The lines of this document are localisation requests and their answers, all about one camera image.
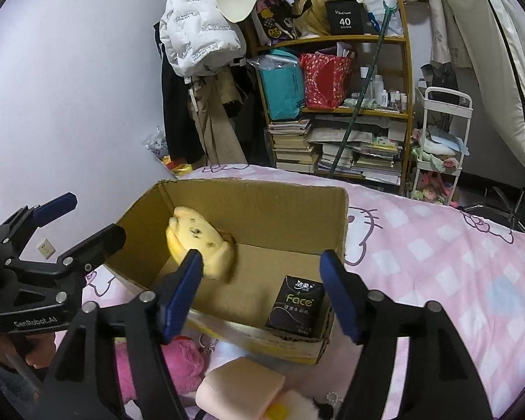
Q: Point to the row of cosmetic bottles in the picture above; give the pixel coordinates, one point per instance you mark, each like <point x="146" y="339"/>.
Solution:
<point x="383" y="94"/>

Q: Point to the black coat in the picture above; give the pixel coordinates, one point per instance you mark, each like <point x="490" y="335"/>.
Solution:
<point x="177" y="109"/>

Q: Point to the teal bag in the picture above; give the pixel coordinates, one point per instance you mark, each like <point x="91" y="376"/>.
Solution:
<point x="282" y="92"/>

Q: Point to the brown cardboard box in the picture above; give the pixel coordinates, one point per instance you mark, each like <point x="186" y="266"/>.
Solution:
<point x="253" y="210"/>

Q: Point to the person's left hand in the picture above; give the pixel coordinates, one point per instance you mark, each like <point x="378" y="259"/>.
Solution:
<point x="39" y="345"/>

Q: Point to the green pole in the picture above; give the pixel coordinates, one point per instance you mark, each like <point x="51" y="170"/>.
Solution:
<point x="353" y="109"/>

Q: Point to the peach soft foam block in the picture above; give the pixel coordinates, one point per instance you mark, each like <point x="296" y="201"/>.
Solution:
<point x="240" y="385"/>

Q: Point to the wooden bookshelf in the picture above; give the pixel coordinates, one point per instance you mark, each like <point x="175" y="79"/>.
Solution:
<point x="404" y="74"/>

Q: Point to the pale cloth bundle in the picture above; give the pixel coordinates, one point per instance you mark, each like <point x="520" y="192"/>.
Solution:
<point x="437" y="144"/>

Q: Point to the cream quilted mattress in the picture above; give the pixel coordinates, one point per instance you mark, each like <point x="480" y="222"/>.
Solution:
<point x="507" y="74"/>

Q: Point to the white trolley cart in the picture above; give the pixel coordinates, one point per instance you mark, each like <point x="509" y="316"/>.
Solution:
<point x="447" y="107"/>

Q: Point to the white puffer jacket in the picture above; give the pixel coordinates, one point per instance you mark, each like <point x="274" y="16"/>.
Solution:
<point x="192" y="22"/>

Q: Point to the red patterned gift bag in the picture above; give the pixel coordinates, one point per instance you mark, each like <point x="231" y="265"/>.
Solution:
<point x="323" y="83"/>

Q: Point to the yellow plush toy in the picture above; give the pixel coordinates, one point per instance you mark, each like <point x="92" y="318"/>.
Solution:
<point x="197" y="232"/>

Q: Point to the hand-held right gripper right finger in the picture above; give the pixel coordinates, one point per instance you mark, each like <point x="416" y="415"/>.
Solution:
<point x="341" y="293"/>

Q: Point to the printed clear plastic bag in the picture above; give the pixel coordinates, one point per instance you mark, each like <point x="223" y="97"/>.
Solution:
<point x="157" y="144"/>

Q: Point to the black yellow patterned bag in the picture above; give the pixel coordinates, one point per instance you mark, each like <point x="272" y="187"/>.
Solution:
<point x="269" y="22"/>

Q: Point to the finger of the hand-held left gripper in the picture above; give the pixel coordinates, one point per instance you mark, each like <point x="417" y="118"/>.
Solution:
<point x="100" y="243"/>
<point x="57" y="203"/>

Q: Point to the pink plush toy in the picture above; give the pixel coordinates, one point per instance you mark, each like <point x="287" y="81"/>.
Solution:
<point x="183" y="358"/>

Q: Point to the pink printed bed sheet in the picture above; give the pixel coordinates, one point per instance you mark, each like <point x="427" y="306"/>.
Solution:
<point x="420" y="271"/>

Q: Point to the black box with white print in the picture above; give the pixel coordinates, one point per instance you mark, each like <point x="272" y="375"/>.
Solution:
<point x="345" y="19"/>

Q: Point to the yellow plastic bag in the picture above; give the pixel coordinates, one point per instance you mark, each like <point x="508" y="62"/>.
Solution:
<point x="317" y="17"/>

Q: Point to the metal keyring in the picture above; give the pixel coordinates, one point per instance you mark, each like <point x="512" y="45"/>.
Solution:
<point x="206" y="345"/>

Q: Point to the person's left forearm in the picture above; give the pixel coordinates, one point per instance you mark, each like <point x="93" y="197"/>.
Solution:
<point x="4" y="385"/>

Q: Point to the stack of books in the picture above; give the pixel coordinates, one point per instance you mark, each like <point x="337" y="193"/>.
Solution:
<point x="293" y="144"/>

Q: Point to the white wall socket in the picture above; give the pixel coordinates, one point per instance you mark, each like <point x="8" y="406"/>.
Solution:
<point x="47" y="248"/>

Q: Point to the beige coat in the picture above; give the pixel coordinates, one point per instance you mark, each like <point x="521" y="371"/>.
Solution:
<point x="218" y="131"/>

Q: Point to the black tissue pack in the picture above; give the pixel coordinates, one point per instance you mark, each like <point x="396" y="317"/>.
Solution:
<point x="295" y="306"/>

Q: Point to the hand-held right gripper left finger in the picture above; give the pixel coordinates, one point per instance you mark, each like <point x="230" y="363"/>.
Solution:
<point x="181" y="293"/>

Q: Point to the white black fluffy plush toy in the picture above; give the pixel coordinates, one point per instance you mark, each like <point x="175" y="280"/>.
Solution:
<point x="297" y="407"/>

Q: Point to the metal chair frame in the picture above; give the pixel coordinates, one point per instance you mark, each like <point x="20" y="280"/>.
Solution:
<point x="490" y="214"/>

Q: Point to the yellow red packet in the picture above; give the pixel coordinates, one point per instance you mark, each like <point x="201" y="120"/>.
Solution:
<point x="179" y="167"/>

